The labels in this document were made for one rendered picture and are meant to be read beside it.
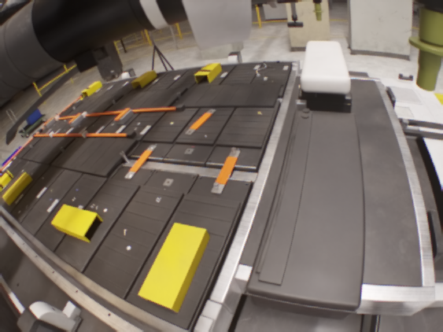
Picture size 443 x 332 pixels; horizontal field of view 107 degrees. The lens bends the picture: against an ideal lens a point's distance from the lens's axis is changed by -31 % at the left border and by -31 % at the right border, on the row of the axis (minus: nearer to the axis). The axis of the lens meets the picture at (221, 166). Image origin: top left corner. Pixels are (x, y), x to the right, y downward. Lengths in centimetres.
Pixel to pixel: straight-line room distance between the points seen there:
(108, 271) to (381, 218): 57
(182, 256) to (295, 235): 20
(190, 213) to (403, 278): 45
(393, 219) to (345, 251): 22
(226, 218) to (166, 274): 17
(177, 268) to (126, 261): 14
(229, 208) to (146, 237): 19
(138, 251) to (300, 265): 33
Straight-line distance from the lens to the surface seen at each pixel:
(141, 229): 55
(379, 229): 51
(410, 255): 50
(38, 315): 65
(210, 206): 52
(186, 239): 45
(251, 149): 65
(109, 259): 55
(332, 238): 34
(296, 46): 492
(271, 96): 86
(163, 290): 42
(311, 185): 40
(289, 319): 63
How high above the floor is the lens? 140
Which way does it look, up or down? 41 degrees down
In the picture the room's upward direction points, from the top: 16 degrees counter-clockwise
